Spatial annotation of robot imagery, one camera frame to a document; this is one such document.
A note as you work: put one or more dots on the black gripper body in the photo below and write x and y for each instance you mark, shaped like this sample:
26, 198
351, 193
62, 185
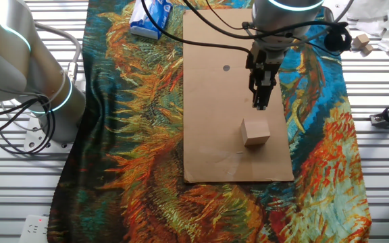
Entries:
265, 62

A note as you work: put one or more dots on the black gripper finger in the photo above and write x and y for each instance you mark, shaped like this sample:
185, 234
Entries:
263, 91
252, 84

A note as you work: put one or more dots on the light wooden block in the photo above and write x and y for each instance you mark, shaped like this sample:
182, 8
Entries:
255, 132

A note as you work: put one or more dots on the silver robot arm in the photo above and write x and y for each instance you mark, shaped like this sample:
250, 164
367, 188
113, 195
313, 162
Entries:
56, 101

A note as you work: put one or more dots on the brown cardboard sheet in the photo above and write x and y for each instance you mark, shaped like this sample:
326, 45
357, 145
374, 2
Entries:
214, 118

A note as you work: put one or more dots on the small wooden cube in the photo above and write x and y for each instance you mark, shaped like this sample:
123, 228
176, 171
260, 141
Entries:
367, 50
361, 40

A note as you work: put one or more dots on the white crumpled plastic sheet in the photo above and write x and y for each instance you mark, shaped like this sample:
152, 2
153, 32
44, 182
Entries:
380, 20

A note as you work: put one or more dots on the blue tissue pack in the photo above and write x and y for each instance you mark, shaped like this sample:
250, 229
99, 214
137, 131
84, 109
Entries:
150, 17

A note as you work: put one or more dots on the sunflower painting print cloth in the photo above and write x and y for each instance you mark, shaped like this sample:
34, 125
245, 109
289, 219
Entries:
140, 135

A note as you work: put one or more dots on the white power strip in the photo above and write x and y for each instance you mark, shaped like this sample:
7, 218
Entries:
34, 231

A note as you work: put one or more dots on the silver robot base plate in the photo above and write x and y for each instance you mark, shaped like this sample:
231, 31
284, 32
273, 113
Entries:
32, 138

